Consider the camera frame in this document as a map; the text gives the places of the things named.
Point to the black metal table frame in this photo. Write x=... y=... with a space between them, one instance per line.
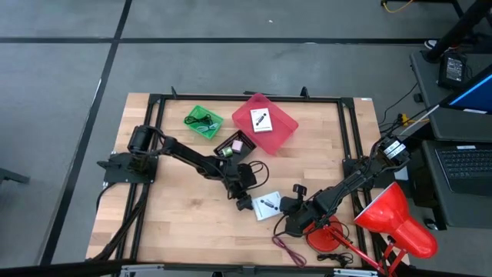
x=200 y=97

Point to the red desk lamp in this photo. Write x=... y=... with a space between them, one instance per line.
x=396 y=219

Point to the black laptop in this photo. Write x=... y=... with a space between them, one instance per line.
x=465 y=169

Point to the green plastic basket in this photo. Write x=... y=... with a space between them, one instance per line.
x=203 y=112

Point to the black plastic basket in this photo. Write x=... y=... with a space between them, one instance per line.
x=249 y=145

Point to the white and green acer box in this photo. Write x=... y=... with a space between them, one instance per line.
x=261 y=127

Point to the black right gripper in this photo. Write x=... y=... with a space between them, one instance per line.
x=303 y=215

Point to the pink charger cube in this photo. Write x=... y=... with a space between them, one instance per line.
x=237 y=145

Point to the green charger cube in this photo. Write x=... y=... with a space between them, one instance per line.
x=227 y=151

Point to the pink-red plastic bin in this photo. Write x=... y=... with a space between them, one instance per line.
x=280 y=123

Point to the person's leg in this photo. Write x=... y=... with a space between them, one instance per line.
x=461 y=27

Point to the black power adapter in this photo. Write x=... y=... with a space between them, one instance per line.
x=453 y=69

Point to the grey furniture leg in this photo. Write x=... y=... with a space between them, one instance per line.
x=11 y=176

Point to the dark grey side desk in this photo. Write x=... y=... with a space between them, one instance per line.
x=461 y=211

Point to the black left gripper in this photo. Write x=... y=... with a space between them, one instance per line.
x=242 y=179

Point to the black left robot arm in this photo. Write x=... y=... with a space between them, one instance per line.
x=192 y=157

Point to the computer monitor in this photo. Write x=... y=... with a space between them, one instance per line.
x=473 y=94

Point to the white product box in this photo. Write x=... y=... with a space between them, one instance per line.
x=265 y=211

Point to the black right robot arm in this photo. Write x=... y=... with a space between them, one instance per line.
x=346 y=188

